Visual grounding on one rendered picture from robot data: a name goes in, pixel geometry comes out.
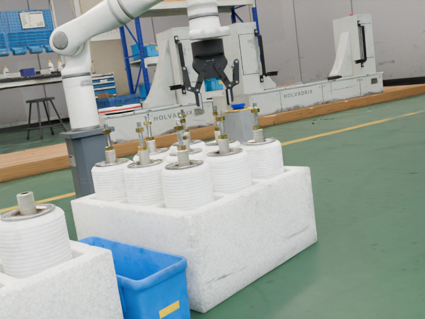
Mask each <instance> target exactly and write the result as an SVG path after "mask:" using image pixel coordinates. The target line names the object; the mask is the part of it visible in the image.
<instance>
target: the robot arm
mask: <svg viewBox="0 0 425 319"><path fill-rule="evenodd" d="M162 1H164V0H103V1H102V2H101V3H99V4H98V5H96V6H94V7H93V8H92V9H90V10H88V11H87V12H86V13H84V14H83V15H81V16H79V17H78V18H76V19H74V20H72V21H70V22H68V23H66V24H63V25H61V26H59V27H58V28H56V29H55V30H54V31H53V32H52V34H51V37H50V41H49V42H50V47H51V49H52V50H53V51H54V52H55V53H57V54H60V55H62V56H65V61H66V64H65V67H64V68H63V69H62V71H61V76H62V81H63V87H64V90H65V97H66V103H67V107H68V114H69V117H70V124H71V131H72V132H81V131H86V130H93V129H97V128H100V123H99V115H98V112H97V105H96V101H95V94H94V87H93V83H92V77H91V72H90V70H91V66H92V62H91V56H90V47H89V41H88V40H89V39H91V38H92V37H94V36H97V35H99V34H103V33H105V32H109V31H111V30H114V29H117V28H120V27H122V26H124V25H125V24H127V23H128V22H130V21H132V20H133V19H135V18H136V17H138V16H140V15H141V14H142V13H144V12H146V11H147V10H148V9H150V8H152V7H153V6H155V5H157V4H159V3H160V2H162ZM185 1H186V4H187V12H188V20H189V38H190V42H191V48H192V56H193V62H192V64H191V65H188V66H183V67H181V71H182V75H183V80H184V83H185V87H186V90H187V91H189V92H193V93H194V94H195V102H196V105H197V106H198V107H199V109H203V105H202V96H201V93H200V88H201V86H202V83H203V81H204V79H205V80H206V79H210V78H220V79H221V81H222V82H223V83H224V85H225V86H226V89H225V90H226V99H227V104H228V105H231V102H233V90H232V88H233V87H234V86H236V85H237V84H239V60H238V59H233V60H227V59H226V57H225V52H224V47H223V38H222V37H224V36H228V35H230V28H229V27H227V26H224V27H221V25H220V22H219V17H218V7H217V2H216V0H185ZM227 64H229V66H230V68H231V69H232V74H233V81H231V82H230V81H229V79H228V77H227V76H226V74H225V72H224V70H225V68H226V66H227ZM191 69H194V71H195V72H196V73H197V74H198V75H199V76H198V78H197V81H196V85H195V87H192V86H191V83H190V79H189V76H188V75H190V74H191Z"/></svg>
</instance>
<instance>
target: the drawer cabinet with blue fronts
mask: <svg viewBox="0 0 425 319"><path fill-rule="evenodd" d="M91 77H92V83H93V87H94V94H95V99H98V97H97V94H103V93H107V94H108V95H109V94H113V96H114V97H115V96H118V92H117V88H116V81H115V76H114V72H113V73H102V74H96V75H91Z"/></svg>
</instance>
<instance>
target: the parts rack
mask: <svg viewBox="0 0 425 319"><path fill-rule="evenodd" d="M216 2H217V7H218V13H230V15H231V23H232V24H233V23H236V18H235V16H236V17H237V18H238V19H239V20H240V21H241V22H242V23H244V22H243V21H242V19H241V18H240V17H239V16H238V15H237V14H236V13H235V9H238V8H241V7H243V6H246V5H248V4H251V5H252V15H253V21H254V22H256V29H257V31H258V35H260V33H259V23H258V17H257V7H256V0H216ZM237 5H241V6H239V7H236V8H235V7H234V6H237ZM178 15H188V12H187V4H186V1H173V2H160V3H159V4H157V5H155V6H153V7H152V8H150V9H148V10H147V11H146V12H144V13H142V14H141V15H140V16H138V17H136V18H135V19H134V20H135V28H136V33H137V40H138V42H137V40H136V39H135V38H134V36H133V34H132V33H131V31H130V30H129V28H128V27H127V25H126V24H125V27H126V29H127V30H128V31H129V33H130V35H131V36H132V38H133V39H134V41H135V42H136V44H137V45H138V47H139V53H138V54H134V55H132V56H128V49H127V45H126V37H125V30H124V26H122V27H120V28H119V29H120V36H121V43H122V48H123V55H124V60H125V67H126V74H127V79H128V86H129V90H130V94H135V93H136V90H137V86H138V83H139V78H140V72H141V69H142V72H143V76H144V84H145V91H146V97H140V99H146V98H147V96H148V94H149V91H150V89H151V88H150V83H149V76H148V71H147V67H148V66H157V62H158V58H159V57H158V56H156V57H150V58H146V57H145V51H144V43H143V39H142V31H141V27H140V19H139V18H145V17H157V16H178ZM138 55H140V59H139V60H136V61H132V62H130V61H129V58H131V57H134V56H138ZM131 68H140V70H139V75H138V79H137V83H136V86H135V91H134V88H133V80H132V73H131ZM220 95H224V91H223V90H219V91H210V92H206V98H211V97H213V96H220Z"/></svg>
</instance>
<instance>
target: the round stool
mask: <svg viewBox="0 0 425 319"><path fill-rule="evenodd" d="M53 99H55V97H45V98H40V99H31V100H26V103H30V107H29V116H28V129H27V130H28V133H27V140H29V133H30V130H35V129H40V139H43V136H42V128H49V127H50V128H51V133H52V135H54V132H53V130H52V127H56V126H60V125H62V126H63V128H64V130H65V132H67V131H66V129H65V126H64V123H63V122H62V120H61V118H60V116H59V114H58V112H57V110H56V108H55V106H54V103H53V101H52V100H53ZM45 101H50V102H51V104H52V106H53V108H54V110H55V112H56V114H57V116H58V118H59V120H60V123H54V124H51V122H50V119H49V115H48V112H47V108H46V104H45ZM39 102H43V103H44V107H45V111H46V115H47V119H48V122H49V125H41V121H40V110H39ZM32 103H37V111H38V117H39V126H37V127H31V128H30V117H31V108H32Z"/></svg>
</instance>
